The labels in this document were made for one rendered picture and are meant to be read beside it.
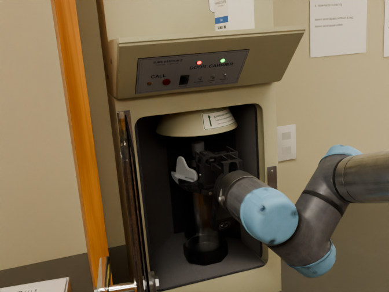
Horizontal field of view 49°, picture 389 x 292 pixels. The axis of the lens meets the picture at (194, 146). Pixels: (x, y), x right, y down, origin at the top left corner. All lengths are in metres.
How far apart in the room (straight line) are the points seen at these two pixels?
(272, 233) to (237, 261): 0.37
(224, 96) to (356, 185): 0.31
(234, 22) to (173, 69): 0.13
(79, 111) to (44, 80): 0.52
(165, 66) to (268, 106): 0.26
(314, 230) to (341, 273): 0.41
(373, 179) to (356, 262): 0.55
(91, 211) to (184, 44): 0.31
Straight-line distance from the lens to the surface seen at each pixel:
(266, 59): 0.78
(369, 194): 0.66
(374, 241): 1.28
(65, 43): 0.68
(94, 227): 0.73
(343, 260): 1.17
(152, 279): 0.57
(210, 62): 0.73
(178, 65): 0.72
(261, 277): 0.99
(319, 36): 1.44
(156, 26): 0.79
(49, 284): 1.09
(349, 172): 0.68
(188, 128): 0.84
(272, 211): 0.62
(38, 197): 1.26
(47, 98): 1.21
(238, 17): 0.75
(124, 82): 0.72
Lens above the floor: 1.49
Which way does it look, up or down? 13 degrees down
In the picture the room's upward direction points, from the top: 4 degrees counter-clockwise
